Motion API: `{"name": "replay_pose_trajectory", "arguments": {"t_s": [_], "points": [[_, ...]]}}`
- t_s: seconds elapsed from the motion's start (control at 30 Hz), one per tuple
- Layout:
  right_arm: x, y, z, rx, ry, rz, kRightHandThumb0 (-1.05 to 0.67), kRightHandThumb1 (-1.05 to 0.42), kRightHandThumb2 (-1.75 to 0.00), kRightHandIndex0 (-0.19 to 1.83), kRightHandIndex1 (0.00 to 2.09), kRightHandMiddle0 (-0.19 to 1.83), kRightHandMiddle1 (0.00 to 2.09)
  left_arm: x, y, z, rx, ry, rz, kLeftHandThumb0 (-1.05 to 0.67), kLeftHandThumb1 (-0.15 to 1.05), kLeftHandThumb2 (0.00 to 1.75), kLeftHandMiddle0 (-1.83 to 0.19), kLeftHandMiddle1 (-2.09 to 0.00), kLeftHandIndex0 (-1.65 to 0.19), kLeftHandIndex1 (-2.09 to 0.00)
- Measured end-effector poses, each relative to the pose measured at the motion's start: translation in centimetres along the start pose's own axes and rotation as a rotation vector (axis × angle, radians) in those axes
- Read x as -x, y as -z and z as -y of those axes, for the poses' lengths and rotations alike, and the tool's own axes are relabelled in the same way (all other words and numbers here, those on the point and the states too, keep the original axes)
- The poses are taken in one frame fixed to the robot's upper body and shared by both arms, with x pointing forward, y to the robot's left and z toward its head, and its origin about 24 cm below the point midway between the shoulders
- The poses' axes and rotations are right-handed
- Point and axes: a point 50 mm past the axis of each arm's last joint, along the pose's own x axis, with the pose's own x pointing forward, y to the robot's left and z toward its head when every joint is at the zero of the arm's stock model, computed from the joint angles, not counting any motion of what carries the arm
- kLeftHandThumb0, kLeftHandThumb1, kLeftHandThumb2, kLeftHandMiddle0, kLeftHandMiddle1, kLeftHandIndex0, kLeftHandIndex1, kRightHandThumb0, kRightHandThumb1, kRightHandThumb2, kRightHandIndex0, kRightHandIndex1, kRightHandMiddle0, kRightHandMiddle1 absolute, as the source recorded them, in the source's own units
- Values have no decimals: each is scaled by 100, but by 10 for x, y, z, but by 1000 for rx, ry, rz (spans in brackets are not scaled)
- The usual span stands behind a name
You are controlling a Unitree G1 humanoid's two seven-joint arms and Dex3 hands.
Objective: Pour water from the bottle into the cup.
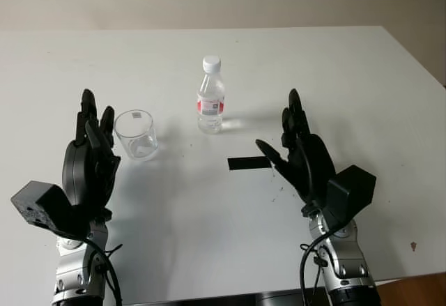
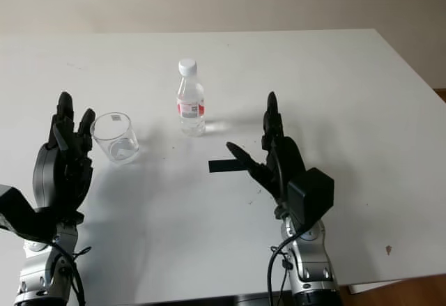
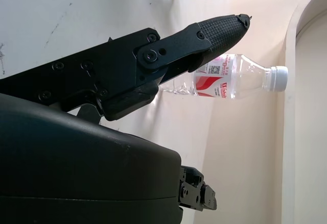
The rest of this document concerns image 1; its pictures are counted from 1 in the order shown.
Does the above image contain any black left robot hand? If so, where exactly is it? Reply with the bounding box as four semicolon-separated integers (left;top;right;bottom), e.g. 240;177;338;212
61;89;122;224

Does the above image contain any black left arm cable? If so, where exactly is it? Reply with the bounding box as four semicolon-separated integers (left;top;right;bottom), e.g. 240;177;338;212
82;235;123;306

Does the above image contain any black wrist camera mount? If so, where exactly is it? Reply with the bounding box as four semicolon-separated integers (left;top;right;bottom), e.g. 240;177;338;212
325;165;378;231
10;180;90;241

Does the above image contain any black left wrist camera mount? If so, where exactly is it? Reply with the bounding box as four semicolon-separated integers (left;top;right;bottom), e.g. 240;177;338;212
10;180;90;241

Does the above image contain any clear glass cup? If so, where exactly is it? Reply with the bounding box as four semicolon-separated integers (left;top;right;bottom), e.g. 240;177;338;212
113;109;159;162

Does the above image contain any black tape strip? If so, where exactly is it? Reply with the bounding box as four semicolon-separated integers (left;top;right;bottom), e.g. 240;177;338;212
226;155;273;173

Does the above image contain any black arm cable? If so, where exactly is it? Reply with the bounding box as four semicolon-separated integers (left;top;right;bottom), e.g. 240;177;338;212
298;228;337;306
82;235;123;306

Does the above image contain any clear plastic water bottle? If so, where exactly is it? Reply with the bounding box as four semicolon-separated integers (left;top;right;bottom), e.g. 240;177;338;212
196;55;227;135

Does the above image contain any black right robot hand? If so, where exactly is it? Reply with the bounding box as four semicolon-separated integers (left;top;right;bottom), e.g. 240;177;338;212
255;89;337;217

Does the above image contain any dark robot torso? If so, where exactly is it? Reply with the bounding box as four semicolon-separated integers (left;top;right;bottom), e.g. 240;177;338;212
123;288;329;306

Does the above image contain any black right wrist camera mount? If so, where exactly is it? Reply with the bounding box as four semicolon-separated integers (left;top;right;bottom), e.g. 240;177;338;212
325;165;378;231

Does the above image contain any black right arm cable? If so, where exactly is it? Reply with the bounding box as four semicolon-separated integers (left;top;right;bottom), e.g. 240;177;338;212
298;228;337;306

